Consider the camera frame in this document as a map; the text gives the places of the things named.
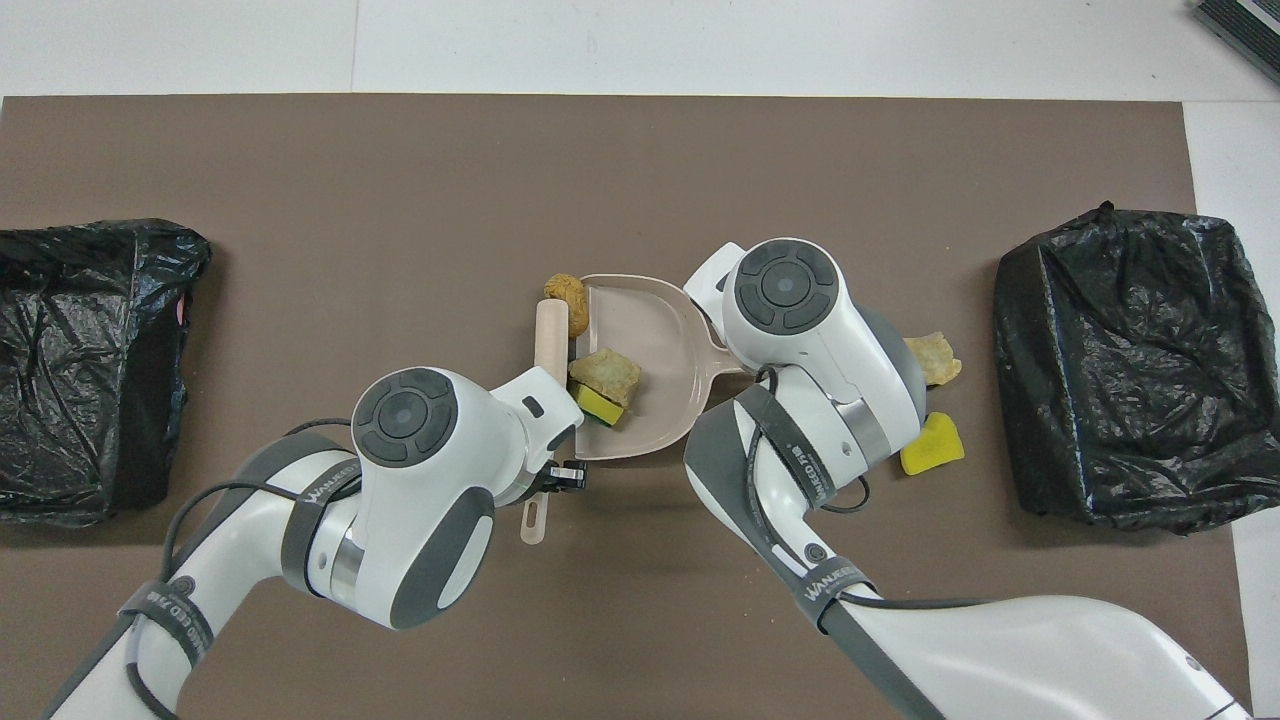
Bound beige sponge piece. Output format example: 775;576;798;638
903;331;963;388

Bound plain yellow sponge piece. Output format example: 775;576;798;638
899;412;967;477

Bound beige brush black bristles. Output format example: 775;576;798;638
520;298;573;547

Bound beige plastic dustpan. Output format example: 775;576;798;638
570;273;749;462

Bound brown table mat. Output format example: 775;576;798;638
0;94;1253;720

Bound tan sponge chunk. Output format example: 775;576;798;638
568;347;643;409

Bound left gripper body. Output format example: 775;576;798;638
490;368;586;481

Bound black bag lined bin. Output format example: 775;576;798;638
0;218;213;529
992;202;1280;536

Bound grey ribbed device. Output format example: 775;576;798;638
1192;0;1280;83

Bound brown cork-like lump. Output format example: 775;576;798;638
543;273;590;339

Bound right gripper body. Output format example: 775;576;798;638
683;242;747;336

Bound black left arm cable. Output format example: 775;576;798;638
120;418;356;720

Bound yellow sponge green backing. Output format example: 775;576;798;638
570;383;626;429

